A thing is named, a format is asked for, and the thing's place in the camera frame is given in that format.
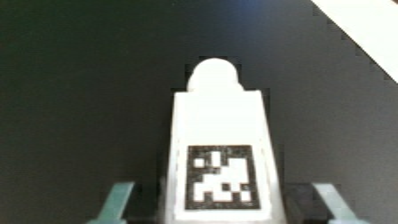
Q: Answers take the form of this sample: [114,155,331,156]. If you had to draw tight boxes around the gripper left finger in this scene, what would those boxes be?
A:
[86,182,135,224]

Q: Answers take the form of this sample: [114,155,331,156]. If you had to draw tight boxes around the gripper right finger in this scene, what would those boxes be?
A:
[283,181,372,224]

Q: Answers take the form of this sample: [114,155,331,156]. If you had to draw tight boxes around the white table leg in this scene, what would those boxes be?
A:
[160,58,288,224]

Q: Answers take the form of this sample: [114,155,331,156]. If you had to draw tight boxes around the white sheet with fiducial tags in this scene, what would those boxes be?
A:
[311,0,398,82]

